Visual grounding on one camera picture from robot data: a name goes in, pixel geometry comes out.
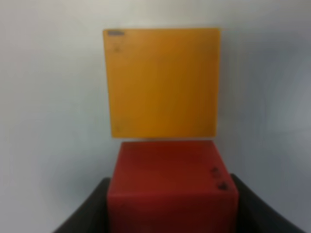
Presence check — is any orange cube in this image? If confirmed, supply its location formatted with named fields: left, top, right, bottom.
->
left=103, top=28, right=221, bottom=138

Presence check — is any red cube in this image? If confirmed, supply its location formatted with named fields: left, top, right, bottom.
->
left=107, top=140, right=239, bottom=233

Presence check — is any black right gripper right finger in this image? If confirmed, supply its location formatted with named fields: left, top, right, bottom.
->
left=231, top=174, right=303, bottom=233

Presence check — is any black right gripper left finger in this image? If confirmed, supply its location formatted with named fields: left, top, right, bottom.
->
left=55, top=178, right=110, bottom=233

